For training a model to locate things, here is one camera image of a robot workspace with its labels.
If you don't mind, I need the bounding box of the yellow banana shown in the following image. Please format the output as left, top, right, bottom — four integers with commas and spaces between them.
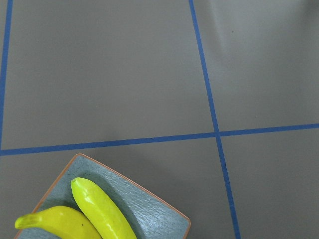
70, 177, 137, 239
14, 206, 101, 239

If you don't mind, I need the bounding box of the grey square plate orange rim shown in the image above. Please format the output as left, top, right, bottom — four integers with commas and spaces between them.
13, 153, 191, 239

